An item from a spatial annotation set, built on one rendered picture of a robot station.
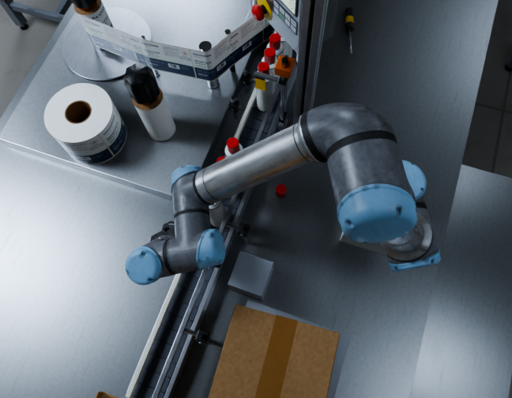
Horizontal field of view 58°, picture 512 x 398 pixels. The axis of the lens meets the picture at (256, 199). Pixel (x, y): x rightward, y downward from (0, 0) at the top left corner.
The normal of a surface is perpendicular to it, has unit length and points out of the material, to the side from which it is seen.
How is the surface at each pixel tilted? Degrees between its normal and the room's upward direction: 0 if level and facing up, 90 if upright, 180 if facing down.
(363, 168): 22
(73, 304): 0
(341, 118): 30
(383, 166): 9
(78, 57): 0
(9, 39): 0
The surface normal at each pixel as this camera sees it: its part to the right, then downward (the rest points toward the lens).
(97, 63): -0.04, -0.36
